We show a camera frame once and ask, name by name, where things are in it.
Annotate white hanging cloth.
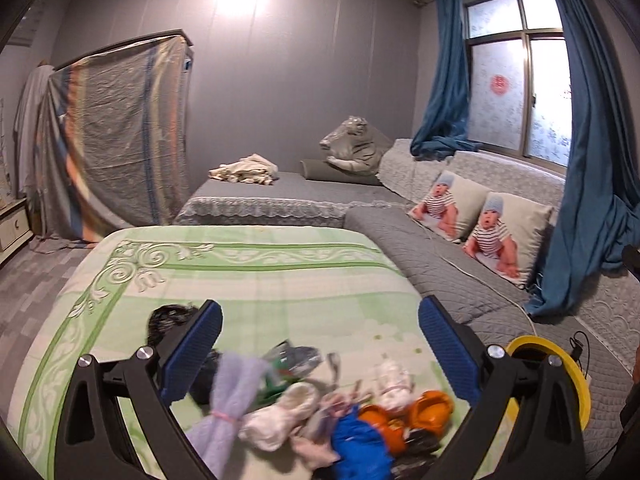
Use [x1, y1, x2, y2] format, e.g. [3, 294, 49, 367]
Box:
[14, 62, 56, 201]

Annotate black cable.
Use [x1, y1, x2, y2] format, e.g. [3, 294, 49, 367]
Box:
[567, 331, 593, 361]

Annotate baby print pillow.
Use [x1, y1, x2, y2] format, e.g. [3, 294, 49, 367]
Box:
[409, 170, 493, 243]
[462, 192, 556, 288]

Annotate yellow trash bin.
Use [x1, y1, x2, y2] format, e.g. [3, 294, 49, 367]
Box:
[505, 336, 592, 433]

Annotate green floral blanket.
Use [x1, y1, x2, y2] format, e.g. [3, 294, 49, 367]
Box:
[17, 225, 506, 480]

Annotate orange plastic toy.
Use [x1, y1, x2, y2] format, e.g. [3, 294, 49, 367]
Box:
[357, 405, 406, 456]

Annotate plush white tiger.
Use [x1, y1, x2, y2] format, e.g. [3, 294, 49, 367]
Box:
[320, 116, 393, 176]

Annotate grey daybed with lace trim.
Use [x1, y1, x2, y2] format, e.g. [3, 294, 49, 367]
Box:
[172, 170, 401, 228]

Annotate striped cloth-covered wardrobe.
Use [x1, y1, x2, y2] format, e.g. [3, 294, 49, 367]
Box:
[37, 32, 195, 246]

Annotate orange peel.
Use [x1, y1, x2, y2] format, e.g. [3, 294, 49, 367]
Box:
[410, 391, 456, 433]

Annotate cream crumpled clothes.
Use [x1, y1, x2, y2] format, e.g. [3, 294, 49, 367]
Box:
[208, 152, 279, 186]

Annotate light grey lace sofa cover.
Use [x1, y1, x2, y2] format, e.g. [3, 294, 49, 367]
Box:
[377, 139, 453, 201]
[447, 152, 640, 386]

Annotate purple cloth bundle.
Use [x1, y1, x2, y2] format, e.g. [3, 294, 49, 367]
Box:
[187, 351, 271, 478]

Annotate dark plastic wrapper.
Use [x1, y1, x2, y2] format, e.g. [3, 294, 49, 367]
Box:
[394, 430, 442, 480]

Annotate pink white striped wrapper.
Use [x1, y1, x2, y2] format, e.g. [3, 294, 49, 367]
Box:
[290, 391, 362, 463]

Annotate white cable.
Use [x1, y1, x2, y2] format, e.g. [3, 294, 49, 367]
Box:
[420, 220, 538, 336]

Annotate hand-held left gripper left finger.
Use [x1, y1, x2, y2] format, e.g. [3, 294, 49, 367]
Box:
[54, 299, 224, 480]

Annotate blue curtain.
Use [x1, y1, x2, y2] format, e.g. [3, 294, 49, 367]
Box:
[525, 0, 636, 317]
[410, 0, 483, 161]

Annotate blue plastic bag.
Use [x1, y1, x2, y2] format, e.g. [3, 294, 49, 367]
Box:
[331, 405, 393, 480]

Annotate frosted glass window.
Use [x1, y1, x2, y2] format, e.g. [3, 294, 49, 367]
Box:
[462, 0, 573, 166]

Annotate grey bolster pillow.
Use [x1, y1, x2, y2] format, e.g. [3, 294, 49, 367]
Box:
[300, 159, 381, 187]

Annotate twisted white tissue wad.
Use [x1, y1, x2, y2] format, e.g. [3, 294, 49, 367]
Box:
[372, 355, 416, 413]

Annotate green silver snack packet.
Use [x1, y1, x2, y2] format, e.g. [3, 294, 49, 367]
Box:
[260, 340, 323, 401]

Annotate grey quilted sofa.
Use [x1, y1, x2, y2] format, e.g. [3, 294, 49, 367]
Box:
[345, 137, 640, 466]

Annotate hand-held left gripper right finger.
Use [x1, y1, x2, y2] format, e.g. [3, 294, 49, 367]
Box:
[418, 296, 587, 480]

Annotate white low cabinet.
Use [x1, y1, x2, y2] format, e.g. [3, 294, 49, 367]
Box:
[0, 197, 35, 263]

